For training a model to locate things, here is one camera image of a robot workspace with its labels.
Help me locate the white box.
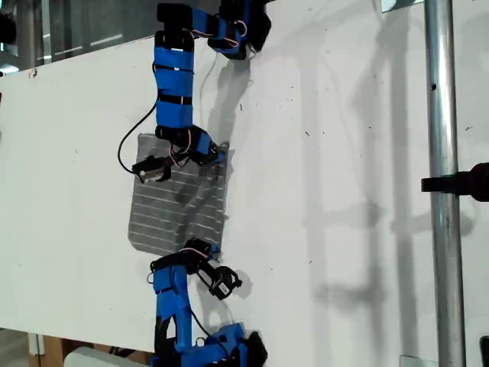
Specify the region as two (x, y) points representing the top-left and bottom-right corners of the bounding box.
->
(63, 346), (154, 367)

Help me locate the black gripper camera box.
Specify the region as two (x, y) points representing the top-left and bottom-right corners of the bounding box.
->
(131, 154), (165, 185)
(208, 266), (243, 301)

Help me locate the wooden table leg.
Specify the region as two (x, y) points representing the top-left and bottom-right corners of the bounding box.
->
(28, 333), (64, 367)

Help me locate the steel post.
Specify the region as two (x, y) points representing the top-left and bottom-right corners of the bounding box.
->
(423, 0), (468, 367)

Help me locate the black round object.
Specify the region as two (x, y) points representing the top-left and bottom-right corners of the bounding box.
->
(0, 14), (17, 44)

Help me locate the black clamp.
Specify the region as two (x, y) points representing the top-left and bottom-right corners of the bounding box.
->
(420, 162), (489, 203)

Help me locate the grey striped towel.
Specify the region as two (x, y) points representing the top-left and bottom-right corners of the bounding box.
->
(125, 132), (235, 258)

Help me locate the black camera cable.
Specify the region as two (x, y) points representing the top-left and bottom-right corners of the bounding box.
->
(188, 308), (210, 338)
(117, 97), (158, 175)

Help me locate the black camera stalk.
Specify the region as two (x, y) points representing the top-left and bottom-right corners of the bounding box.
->
(158, 156), (173, 182)
(195, 262), (219, 284)

